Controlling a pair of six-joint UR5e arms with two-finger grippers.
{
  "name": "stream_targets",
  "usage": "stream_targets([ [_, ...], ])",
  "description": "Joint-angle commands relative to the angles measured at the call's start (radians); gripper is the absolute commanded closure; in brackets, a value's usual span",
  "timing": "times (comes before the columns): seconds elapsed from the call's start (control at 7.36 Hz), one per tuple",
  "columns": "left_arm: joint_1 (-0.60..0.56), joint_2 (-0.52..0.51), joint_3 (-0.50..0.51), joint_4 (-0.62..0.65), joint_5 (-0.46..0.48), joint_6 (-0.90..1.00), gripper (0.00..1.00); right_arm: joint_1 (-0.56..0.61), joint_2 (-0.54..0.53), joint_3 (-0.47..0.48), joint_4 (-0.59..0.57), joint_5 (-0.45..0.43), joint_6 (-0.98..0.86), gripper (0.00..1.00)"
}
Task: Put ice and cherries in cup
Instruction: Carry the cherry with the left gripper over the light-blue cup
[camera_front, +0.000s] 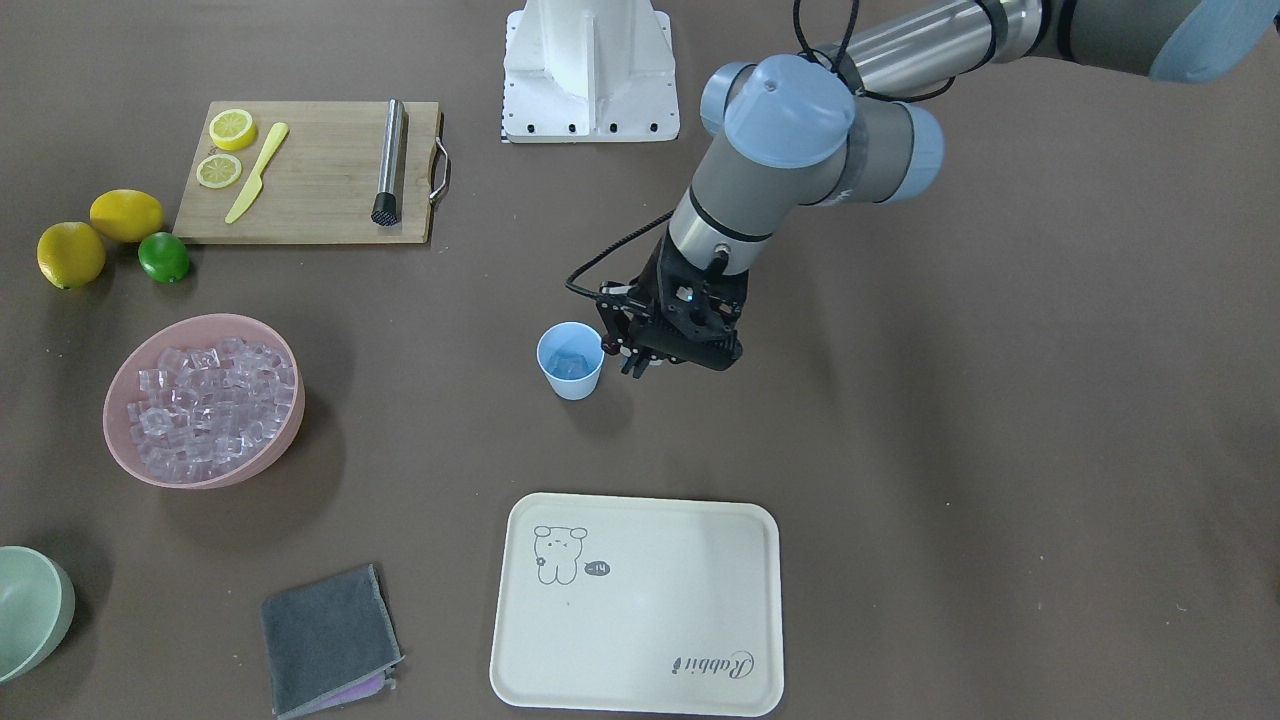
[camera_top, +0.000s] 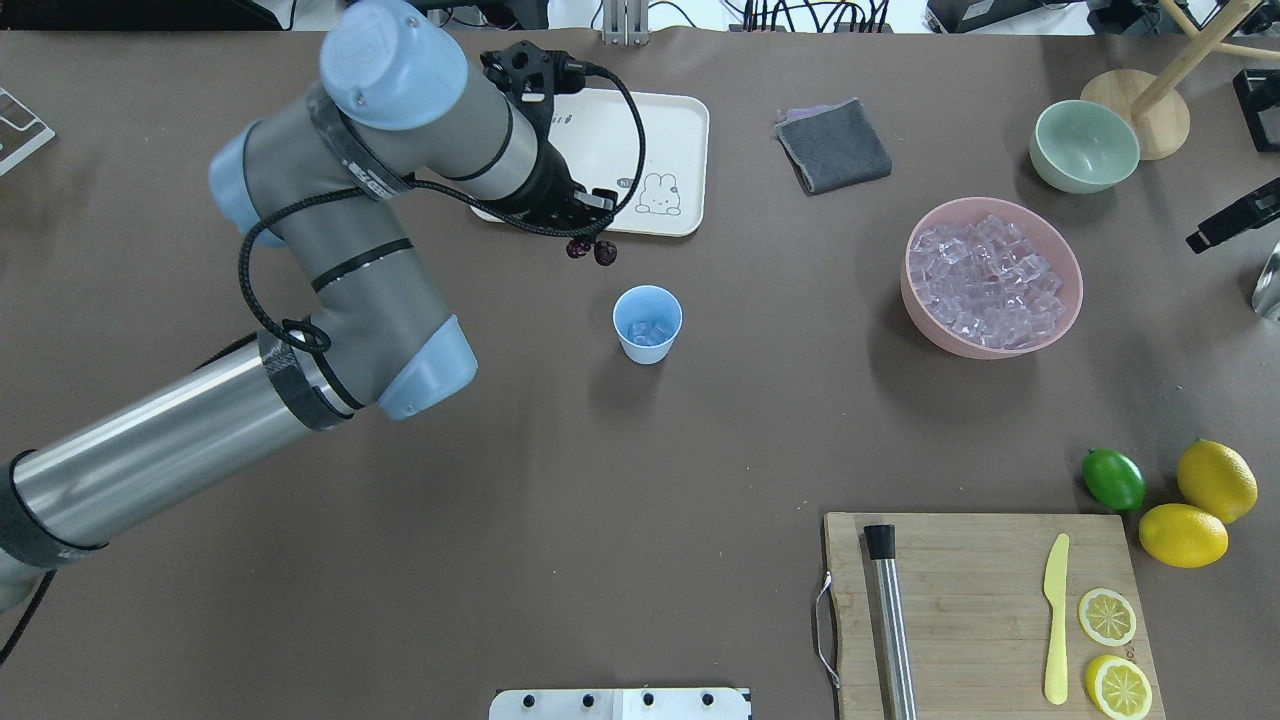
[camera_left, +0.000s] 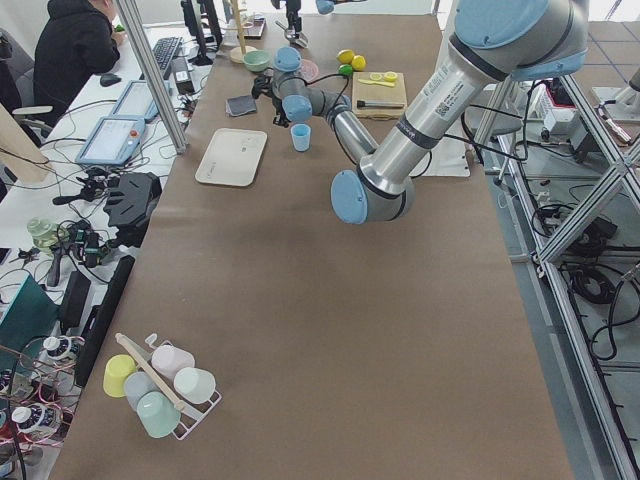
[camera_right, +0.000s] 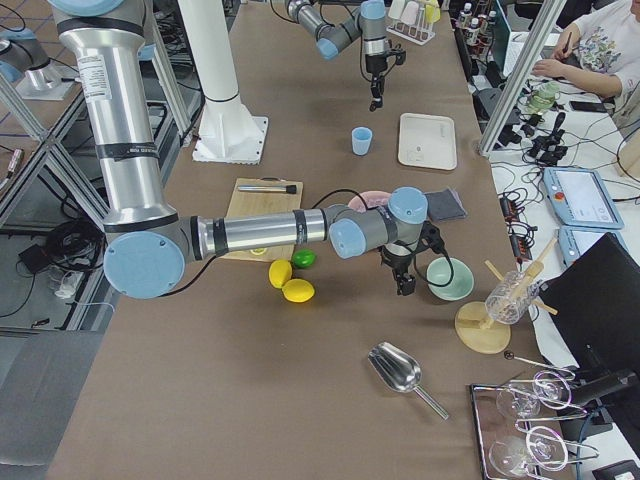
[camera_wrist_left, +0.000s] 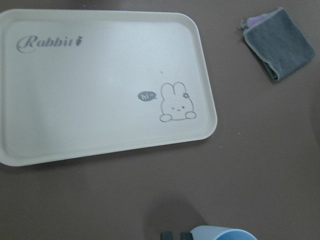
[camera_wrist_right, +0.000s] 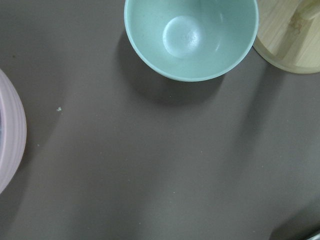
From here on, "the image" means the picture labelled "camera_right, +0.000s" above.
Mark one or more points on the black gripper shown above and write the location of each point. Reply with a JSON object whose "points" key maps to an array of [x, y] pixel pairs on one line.
{"points": [[394, 259], [374, 65]]}

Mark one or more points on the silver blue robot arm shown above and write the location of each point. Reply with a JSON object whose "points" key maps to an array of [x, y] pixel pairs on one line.
{"points": [[148, 244]]}

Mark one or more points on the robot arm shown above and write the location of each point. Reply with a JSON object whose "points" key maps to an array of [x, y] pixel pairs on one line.
{"points": [[367, 24]]}

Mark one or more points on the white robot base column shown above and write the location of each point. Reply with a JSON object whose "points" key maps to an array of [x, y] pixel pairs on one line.
{"points": [[228, 132]]}

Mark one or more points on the blue paper cup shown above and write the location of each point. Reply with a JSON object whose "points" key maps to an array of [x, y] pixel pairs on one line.
{"points": [[361, 139]]}

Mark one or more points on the pale green plastic cup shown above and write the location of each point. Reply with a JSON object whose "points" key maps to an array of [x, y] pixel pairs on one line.
{"points": [[396, 9]]}

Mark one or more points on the wooden cup tree stand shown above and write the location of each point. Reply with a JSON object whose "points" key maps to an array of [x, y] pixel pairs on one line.
{"points": [[473, 325]]}

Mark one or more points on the pink bowl of ice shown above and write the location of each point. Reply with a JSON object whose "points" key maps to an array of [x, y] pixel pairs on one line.
{"points": [[369, 199]]}

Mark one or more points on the yellow plastic cup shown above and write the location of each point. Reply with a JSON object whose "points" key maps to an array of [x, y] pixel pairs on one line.
{"points": [[432, 11]]}

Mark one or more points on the metal ice scoop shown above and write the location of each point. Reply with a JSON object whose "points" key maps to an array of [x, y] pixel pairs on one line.
{"points": [[402, 374]]}

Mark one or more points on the clear textured glass cup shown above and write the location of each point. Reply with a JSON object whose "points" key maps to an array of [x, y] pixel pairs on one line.
{"points": [[511, 298]]}

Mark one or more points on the mint green bowl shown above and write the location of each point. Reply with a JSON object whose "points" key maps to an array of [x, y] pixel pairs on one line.
{"points": [[449, 281]]}

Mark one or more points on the cream rabbit tray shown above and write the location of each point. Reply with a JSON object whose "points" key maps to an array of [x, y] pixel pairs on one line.
{"points": [[427, 141]]}

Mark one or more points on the grey folded cloth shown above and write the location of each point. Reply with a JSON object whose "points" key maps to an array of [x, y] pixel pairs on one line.
{"points": [[444, 205]]}

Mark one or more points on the green lime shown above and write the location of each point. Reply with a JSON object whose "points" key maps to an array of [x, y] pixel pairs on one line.
{"points": [[303, 259]]}

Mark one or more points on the yellow lemon front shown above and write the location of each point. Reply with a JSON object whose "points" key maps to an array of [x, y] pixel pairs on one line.
{"points": [[298, 290]]}

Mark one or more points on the yellow lemon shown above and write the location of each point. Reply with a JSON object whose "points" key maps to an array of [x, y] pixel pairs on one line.
{"points": [[298, 290], [279, 273]]}

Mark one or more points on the yellow lemon back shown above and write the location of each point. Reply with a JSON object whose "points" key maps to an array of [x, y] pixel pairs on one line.
{"points": [[279, 273]]}

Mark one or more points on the steel muddler black tip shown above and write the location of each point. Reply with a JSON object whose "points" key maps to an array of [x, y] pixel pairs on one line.
{"points": [[280, 189]]}

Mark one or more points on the upper hanging wine glass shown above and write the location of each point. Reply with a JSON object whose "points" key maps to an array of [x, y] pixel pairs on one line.
{"points": [[524, 399]]}

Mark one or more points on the hanging wine glass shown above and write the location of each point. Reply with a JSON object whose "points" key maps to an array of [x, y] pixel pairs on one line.
{"points": [[540, 451], [524, 399]]}

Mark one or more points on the wooden cutting board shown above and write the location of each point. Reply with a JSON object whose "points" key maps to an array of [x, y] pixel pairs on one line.
{"points": [[245, 204]]}

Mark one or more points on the black monitor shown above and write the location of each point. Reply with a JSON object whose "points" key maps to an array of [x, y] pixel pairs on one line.
{"points": [[597, 303]]}

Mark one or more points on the blue teach pendant tablet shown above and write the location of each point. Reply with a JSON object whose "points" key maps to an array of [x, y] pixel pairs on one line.
{"points": [[580, 198]]}

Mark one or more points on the wine glass rack tray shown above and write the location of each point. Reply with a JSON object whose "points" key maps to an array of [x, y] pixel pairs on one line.
{"points": [[490, 425]]}

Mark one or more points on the lower hanging wine glass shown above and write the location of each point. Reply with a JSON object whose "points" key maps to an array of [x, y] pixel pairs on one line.
{"points": [[540, 451]]}

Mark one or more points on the seated person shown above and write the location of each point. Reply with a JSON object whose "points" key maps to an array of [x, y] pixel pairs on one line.
{"points": [[599, 53]]}

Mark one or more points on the white wire cup rack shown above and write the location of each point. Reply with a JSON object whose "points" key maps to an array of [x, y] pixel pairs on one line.
{"points": [[417, 30]]}

